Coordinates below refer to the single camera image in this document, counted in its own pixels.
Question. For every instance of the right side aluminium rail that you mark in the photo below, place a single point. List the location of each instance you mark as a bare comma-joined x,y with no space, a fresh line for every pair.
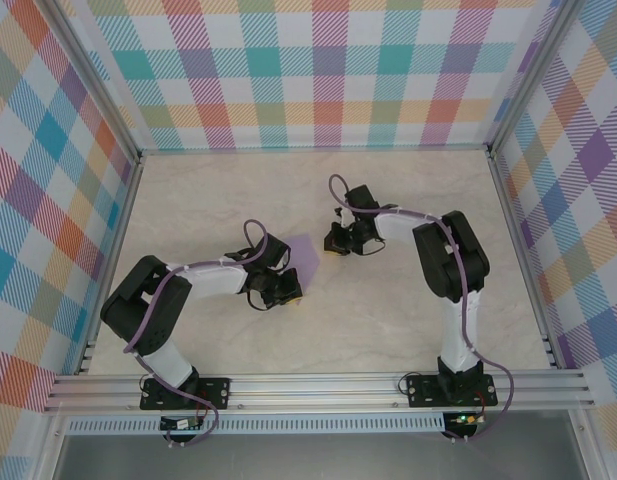
526,265

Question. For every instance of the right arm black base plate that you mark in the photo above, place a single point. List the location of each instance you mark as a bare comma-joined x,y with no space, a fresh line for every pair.
423,392

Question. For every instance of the grey metal panel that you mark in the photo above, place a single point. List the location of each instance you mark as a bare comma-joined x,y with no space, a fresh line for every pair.
313,460

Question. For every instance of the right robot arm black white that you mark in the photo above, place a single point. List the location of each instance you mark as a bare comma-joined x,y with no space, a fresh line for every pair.
455,340

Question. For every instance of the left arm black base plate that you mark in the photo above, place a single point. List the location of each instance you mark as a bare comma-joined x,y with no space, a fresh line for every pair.
215,392

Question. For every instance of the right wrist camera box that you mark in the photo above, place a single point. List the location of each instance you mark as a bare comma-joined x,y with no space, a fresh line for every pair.
362,197

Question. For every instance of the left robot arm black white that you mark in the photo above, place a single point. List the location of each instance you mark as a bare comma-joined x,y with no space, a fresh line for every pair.
168,362

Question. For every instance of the left aluminium frame post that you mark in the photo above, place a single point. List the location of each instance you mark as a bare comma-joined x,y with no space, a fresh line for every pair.
94,77

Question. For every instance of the aluminium frame post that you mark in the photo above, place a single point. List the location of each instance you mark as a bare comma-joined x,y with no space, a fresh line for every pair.
534,75
94,77

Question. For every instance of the right aluminium frame post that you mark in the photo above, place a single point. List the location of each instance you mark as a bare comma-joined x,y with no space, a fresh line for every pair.
534,75

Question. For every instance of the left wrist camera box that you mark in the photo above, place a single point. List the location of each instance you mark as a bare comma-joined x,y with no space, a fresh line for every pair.
277,250

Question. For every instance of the aluminium mounting rail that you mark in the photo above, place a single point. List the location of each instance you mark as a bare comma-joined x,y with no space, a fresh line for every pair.
313,390

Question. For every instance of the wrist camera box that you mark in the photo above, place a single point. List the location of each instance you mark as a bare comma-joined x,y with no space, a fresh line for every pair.
362,197
277,250

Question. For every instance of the purple paper sheet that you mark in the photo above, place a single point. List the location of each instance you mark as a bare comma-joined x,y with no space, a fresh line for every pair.
305,255

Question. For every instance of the left side aluminium rail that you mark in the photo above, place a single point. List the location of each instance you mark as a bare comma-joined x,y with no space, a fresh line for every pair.
110,265

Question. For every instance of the aluminium rail along checked wall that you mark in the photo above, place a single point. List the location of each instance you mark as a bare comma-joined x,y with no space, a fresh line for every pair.
313,148

